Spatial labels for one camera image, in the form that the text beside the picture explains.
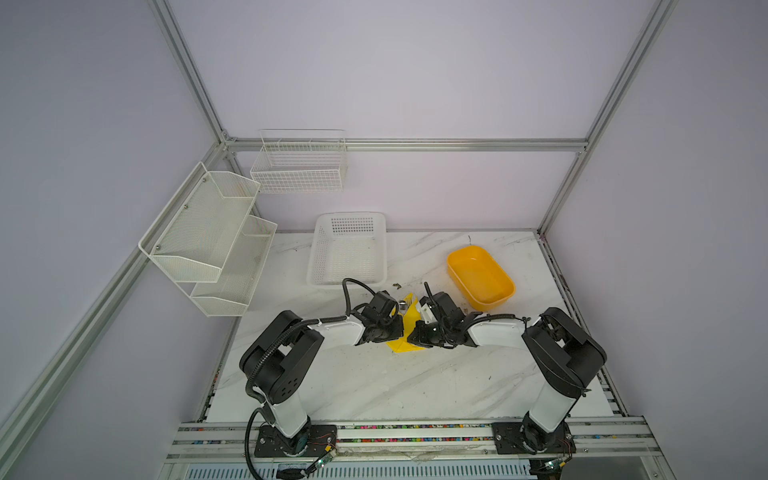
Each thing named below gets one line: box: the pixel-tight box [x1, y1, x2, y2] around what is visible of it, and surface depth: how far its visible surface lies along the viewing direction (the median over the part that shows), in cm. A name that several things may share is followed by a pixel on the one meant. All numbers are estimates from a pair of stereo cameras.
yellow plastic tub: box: [446, 245, 516, 312], surface depth 106 cm
